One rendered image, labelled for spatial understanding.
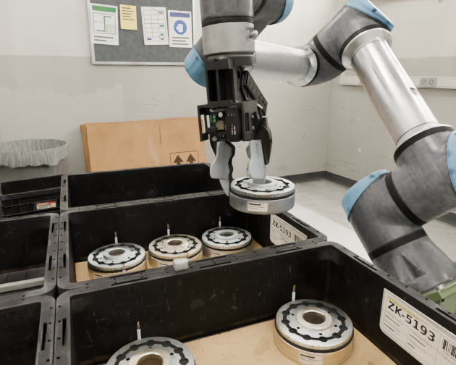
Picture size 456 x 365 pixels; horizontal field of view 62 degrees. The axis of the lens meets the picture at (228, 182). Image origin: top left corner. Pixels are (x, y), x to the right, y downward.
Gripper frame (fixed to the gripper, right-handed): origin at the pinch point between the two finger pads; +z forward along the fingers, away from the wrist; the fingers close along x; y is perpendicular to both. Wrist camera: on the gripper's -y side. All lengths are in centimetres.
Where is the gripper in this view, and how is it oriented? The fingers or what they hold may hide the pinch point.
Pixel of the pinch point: (243, 187)
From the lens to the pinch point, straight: 62.3
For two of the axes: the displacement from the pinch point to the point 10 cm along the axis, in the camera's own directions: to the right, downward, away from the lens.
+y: -3.9, 2.5, -8.9
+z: 0.7, 9.7, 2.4
